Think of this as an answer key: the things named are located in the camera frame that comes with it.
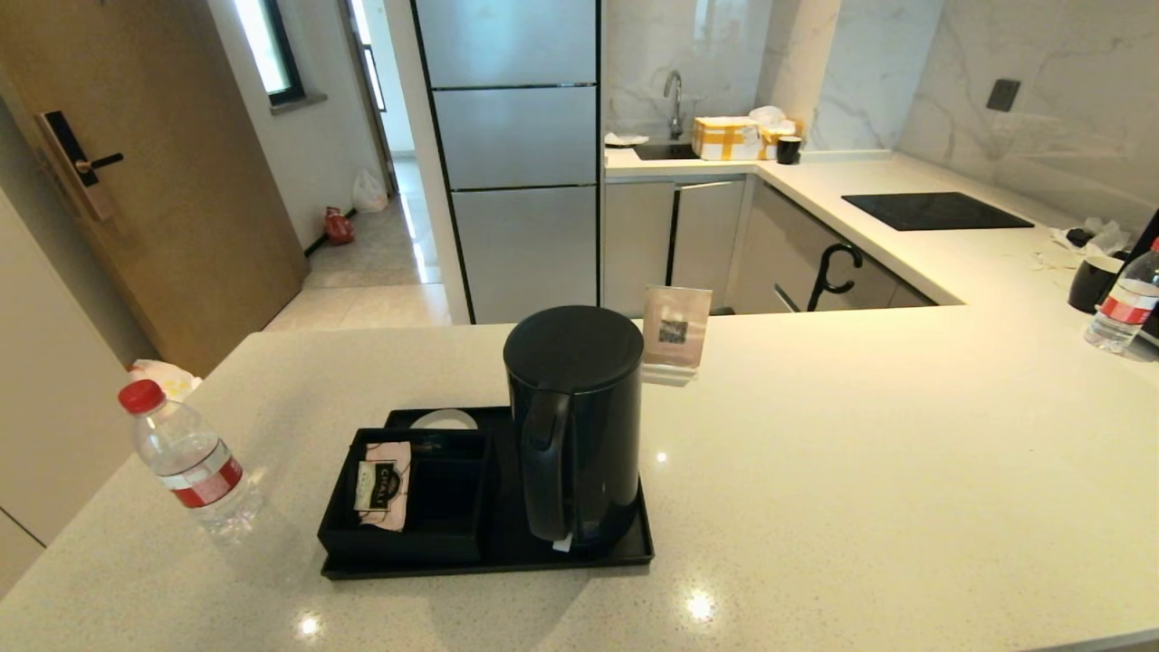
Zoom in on black induction cooktop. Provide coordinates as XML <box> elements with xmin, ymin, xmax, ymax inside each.
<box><xmin>840</xmin><ymin>191</ymin><xmax>1034</xmax><ymax>232</ymax></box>

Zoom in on black hook handle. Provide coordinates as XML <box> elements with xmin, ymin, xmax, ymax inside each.
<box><xmin>806</xmin><ymin>242</ymin><xmax>863</xmax><ymax>312</ymax></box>

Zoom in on black mug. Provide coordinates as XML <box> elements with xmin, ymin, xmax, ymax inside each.
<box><xmin>1067</xmin><ymin>254</ymin><xmax>1125</xmax><ymax>314</ymax></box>

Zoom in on black electric kettle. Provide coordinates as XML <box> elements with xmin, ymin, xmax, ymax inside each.
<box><xmin>503</xmin><ymin>305</ymin><xmax>645</xmax><ymax>553</ymax></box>

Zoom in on grey cabinet door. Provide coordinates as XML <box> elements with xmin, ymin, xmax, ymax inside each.
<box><xmin>672</xmin><ymin>179</ymin><xmax>745</xmax><ymax>313</ymax></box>
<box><xmin>603</xmin><ymin>181</ymin><xmax>675</xmax><ymax>318</ymax></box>

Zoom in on black serving tray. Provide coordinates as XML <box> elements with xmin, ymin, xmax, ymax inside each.
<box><xmin>318</xmin><ymin>406</ymin><xmax>655</xmax><ymax>581</ymax></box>

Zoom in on black door lock handle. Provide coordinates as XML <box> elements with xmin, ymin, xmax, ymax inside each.
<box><xmin>36</xmin><ymin>110</ymin><xmax>125</xmax><ymax>190</ymax></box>

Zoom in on grey drawer cabinet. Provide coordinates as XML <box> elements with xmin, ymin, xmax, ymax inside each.
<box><xmin>729</xmin><ymin>177</ymin><xmax>938</xmax><ymax>315</ymax></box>

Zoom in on dark framed window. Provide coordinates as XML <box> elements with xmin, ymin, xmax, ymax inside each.
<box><xmin>231</xmin><ymin>0</ymin><xmax>305</xmax><ymax>105</ymax></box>

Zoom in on pink tea bag packet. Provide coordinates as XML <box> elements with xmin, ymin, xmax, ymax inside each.
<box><xmin>352</xmin><ymin>441</ymin><xmax>412</xmax><ymax>532</ymax></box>

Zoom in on large yellow taped box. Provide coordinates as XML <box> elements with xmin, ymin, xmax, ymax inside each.
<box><xmin>691</xmin><ymin>115</ymin><xmax>763</xmax><ymax>161</ymax></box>

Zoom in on black compartment box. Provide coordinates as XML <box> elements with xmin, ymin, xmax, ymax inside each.
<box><xmin>317</xmin><ymin>427</ymin><xmax>493</xmax><ymax>564</ymax></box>

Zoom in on QR code sign stand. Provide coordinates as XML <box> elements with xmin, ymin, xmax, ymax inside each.
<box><xmin>639</xmin><ymin>284</ymin><xmax>714</xmax><ymax>388</ymax></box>

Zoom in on silver refrigerator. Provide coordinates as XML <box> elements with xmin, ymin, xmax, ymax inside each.
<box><xmin>409</xmin><ymin>0</ymin><xmax>604</xmax><ymax>325</ymax></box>

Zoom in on brown wooden door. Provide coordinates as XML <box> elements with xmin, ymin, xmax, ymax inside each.
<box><xmin>0</xmin><ymin>0</ymin><xmax>311</xmax><ymax>378</ymax></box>

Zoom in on kitchen sink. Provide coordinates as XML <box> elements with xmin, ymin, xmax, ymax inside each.
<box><xmin>632</xmin><ymin>139</ymin><xmax>700</xmax><ymax>162</ymax></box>

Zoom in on white round coaster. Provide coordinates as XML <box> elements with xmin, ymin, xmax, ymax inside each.
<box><xmin>409</xmin><ymin>408</ymin><xmax>478</xmax><ymax>431</ymax></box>

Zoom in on clear plastic water bottle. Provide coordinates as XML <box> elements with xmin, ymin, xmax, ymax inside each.
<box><xmin>1082</xmin><ymin>237</ymin><xmax>1159</xmax><ymax>354</ymax></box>
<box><xmin>118</xmin><ymin>379</ymin><xmax>265</xmax><ymax>542</ymax></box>

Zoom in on crumpled clear plastic wrap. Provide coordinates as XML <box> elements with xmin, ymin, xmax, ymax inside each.
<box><xmin>1050</xmin><ymin>216</ymin><xmax>1133</xmax><ymax>257</ymax></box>

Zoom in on chrome faucet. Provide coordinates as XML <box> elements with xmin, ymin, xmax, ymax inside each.
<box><xmin>662</xmin><ymin>71</ymin><xmax>685</xmax><ymax>140</ymax></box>

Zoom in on white yellow plastic bag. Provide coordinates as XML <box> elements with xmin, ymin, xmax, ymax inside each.
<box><xmin>129</xmin><ymin>359</ymin><xmax>202</xmax><ymax>404</ymax></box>

